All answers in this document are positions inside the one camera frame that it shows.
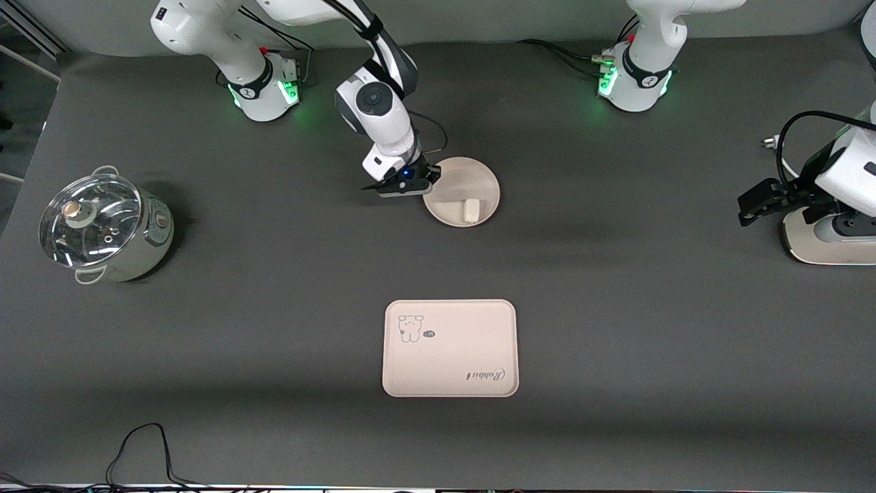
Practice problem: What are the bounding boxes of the black arm base cables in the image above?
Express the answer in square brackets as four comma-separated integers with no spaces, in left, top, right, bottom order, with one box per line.
[236,7,321,90]
[517,15,641,77]

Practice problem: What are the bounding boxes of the beige rabbit print tray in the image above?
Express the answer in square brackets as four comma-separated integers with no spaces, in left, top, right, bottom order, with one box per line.
[382,299,519,398]

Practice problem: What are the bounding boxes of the white round appliance base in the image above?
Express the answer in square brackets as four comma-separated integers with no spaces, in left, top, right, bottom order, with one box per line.
[782,207,876,266]

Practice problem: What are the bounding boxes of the glass pot lid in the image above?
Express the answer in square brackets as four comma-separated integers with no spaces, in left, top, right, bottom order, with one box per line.
[39,174,142,268]

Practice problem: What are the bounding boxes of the black left arm base cables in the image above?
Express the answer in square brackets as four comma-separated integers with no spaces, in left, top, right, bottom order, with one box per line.
[517,15,641,77]

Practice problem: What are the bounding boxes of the white power plug cable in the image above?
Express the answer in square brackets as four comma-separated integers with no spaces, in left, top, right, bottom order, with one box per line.
[762,136,798,179]

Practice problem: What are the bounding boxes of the black right arm base cables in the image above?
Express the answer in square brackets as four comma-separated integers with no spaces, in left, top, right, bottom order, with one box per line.
[236,7,321,90]

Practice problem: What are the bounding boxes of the thin black looped cable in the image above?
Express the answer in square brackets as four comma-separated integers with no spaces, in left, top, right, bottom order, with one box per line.
[103,423,206,490]

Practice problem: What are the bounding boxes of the round beige plate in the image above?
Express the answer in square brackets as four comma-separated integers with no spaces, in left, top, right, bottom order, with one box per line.
[422,157,501,227]

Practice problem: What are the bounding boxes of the aluminium frame rail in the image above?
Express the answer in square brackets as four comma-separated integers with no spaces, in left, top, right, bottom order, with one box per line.
[0,12,69,59]

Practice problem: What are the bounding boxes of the steel pot with glass lid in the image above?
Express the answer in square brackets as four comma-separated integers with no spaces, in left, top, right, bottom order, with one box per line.
[40,166,175,285]

